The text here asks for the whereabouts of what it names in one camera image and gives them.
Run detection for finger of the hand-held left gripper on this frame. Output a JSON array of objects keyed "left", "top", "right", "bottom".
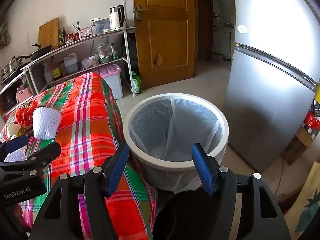
[
  {"left": 0, "top": 134, "right": 29, "bottom": 162},
  {"left": 0, "top": 141, "right": 62, "bottom": 174}
]

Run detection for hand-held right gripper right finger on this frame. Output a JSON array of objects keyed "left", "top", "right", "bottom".
[{"left": 191, "top": 142, "right": 292, "bottom": 240}]

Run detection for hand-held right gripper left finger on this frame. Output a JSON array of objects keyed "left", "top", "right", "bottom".
[{"left": 29, "top": 142, "right": 130, "bottom": 240}]

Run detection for white paper carton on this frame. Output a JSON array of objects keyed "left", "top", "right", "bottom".
[{"left": 6, "top": 124, "right": 18, "bottom": 140}]

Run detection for white foam fruit net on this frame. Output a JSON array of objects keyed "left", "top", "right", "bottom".
[
  {"left": 32, "top": 107, "right": 62, "bottom": 140},
  {"left": 3, "top": 147, "right": 27, "bottom": 163}
]

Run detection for white round trash bin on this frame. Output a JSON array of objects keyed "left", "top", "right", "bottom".
[{"left": 123, "top": 93, "right": 229, "bottom": 193}]

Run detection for red plastic bag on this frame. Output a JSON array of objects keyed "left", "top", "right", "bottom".
[{"left": 15, "top": 102, "right": 38, "bottom": 126}]

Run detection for translucent plastic bin liner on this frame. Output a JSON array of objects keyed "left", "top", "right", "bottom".
[{"left": 129, "top": 99, "right": 229, "bottom": 194}]

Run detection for pink plastic basket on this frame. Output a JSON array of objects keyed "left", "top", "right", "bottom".
[{"left": 16, "top": 85, "right": 33, "bottom": 103}]

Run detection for red green plaid blanket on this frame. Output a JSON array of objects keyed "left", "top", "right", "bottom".
[{"left": 0, "top": 72, "right": 158, "bottom": 240}]

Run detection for steel steamer pot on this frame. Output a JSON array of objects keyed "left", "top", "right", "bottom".
[{"left": 1, "top": 56, "right": 25, "bottom": 81}]

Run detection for yellow label bottle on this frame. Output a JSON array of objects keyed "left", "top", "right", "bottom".
[{"left": 51, "top": 57, "right": 62, "bottom": 80}]

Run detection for green plastic bottle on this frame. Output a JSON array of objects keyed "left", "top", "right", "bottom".
[{"left": 131, "top": 72, "right": 142, "bottom": 94}]

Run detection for storage box purple lid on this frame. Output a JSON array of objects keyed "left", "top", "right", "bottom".
[{"left": 93, "top": 64, "right": 124, "bottom": 100}]

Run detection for plastic jug dark liquid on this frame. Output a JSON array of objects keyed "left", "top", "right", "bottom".
[{"left": 64, "top": 52, "right": 79, "bottom": 74}]

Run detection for black wok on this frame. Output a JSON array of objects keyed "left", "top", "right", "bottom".
[{"left": 23, "top": 44, "right": 52, "bottom": 61}]

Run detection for brown cardboard box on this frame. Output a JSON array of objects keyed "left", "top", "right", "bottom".
[{"left": 280, "top": 122, "right": 315, "bottom": 166}]

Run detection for green hanging bag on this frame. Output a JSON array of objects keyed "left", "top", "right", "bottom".
[{"left": 0, "top": 22, "right": 12, "bottom": 49}]

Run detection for silver refrigerator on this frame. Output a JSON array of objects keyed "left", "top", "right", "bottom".
[{"left": 222, "top": 0, "right": 320, "bottom": 173}]

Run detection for pineapple printed cloth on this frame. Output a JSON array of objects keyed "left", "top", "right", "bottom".
[{"left": 285, "top": 161, "right": 320, "bottom": 233}]

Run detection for wooden cutting board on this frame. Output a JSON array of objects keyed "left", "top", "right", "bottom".
[{"left": 38, "top": 17, "right": 60, "bottom": 50}]

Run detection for dark sauce bottles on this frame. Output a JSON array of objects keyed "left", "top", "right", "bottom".
[{"left": 58, "top": 27, "right": 67, "bottom": 47}]

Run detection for white metal shelf rack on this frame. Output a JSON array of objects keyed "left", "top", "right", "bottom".
[{"left": 0, "top": 26, "right": 137, "bottom": 120}]

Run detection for red bag white dots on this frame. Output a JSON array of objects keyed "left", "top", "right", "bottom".
[{"left": 304, "top": 111, "right": 320, "bottom": 131}]

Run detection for tied white plastic bags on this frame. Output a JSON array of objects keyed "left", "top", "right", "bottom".
[{"left": 97, "top": 40, "right": 113, "bottom": 60}]

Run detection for broom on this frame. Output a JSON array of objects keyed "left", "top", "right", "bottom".
[{"left": 226, "top": 30, "right": 233, "bottom": 61}]

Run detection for pink chopstick holder box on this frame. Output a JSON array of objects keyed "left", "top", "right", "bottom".
[{"left": 75, "top": 26, "right": 93, "bottom": 40}]

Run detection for clear plastic container white lid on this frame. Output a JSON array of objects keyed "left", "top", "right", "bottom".
[{"left": 91, "top": 17, "right": 110, "bottom": 35}]

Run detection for wooden door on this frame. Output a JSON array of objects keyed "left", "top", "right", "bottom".
[{"left": 132, "top": 0, "right": 195, "bottom": 90}]

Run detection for white black electric kettle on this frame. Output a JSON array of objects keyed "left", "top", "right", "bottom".
[{"left": 109, "top": 4, "right": 125, "bottom": 30}]

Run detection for metal door handle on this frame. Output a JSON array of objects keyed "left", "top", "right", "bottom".
[{"left": 135, "top": 4, "right": 150, "bottom": 21}]

